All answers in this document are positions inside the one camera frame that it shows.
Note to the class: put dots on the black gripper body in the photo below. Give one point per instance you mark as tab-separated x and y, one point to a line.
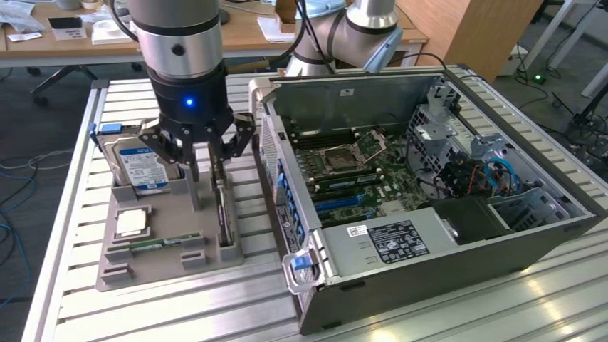
189	96

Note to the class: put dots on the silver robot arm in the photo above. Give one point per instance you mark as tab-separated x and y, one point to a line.
176	35

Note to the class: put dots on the CPU socket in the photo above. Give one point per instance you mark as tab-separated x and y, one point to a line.
339	160

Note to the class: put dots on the grey parts rack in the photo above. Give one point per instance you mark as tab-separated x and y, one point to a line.
176	222

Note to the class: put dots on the flat white box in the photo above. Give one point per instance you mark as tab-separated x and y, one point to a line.
111	40

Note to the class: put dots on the black lamp base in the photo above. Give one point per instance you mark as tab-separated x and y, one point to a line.
225	17

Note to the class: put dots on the silver CPU chip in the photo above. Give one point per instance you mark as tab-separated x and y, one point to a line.
132	222

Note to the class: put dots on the white tape roll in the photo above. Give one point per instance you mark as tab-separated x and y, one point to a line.
109	31

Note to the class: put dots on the white paper stack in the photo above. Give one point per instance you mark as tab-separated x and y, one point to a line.
272	32

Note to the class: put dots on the metal socket cover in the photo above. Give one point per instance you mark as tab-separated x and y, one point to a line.
372	142

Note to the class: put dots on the black chair base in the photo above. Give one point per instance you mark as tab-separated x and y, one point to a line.
52	82

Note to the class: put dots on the white box black top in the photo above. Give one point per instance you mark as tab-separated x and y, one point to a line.
68	33

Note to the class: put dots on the brown cardboard box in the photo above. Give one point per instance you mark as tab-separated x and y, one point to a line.
287	10

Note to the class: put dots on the beige tape roll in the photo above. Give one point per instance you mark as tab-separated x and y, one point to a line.
89	4

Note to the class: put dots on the green motherboard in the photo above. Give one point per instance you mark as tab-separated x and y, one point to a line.
393	178

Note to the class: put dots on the grey cup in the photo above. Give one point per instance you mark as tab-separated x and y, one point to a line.
68	4

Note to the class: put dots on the silver chipset heat sink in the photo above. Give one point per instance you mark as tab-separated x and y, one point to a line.
393	209

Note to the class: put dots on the white label card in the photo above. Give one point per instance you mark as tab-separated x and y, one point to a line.
24	37

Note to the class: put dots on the grey power supply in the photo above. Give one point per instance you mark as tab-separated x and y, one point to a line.
347	256

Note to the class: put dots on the perforated metal disk bay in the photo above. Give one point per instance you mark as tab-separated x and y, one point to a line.
436	142

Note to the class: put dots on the grey plastic bag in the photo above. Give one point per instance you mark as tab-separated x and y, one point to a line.
19	16

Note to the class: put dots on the wooden cabinet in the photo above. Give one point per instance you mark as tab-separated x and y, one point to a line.
475	35

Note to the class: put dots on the white box red button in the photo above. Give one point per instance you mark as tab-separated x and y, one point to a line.
515	62

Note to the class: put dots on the open grey PC case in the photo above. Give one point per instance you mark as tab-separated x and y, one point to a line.
427	303

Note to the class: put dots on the grey metal disk bay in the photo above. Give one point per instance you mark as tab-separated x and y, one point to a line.
527	213

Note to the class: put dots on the device with green light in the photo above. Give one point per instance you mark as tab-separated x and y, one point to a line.
539	77

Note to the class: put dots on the hard disk with blue bracket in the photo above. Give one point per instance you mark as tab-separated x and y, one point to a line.
137	167

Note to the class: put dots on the white table frame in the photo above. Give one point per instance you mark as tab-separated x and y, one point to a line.
545	33

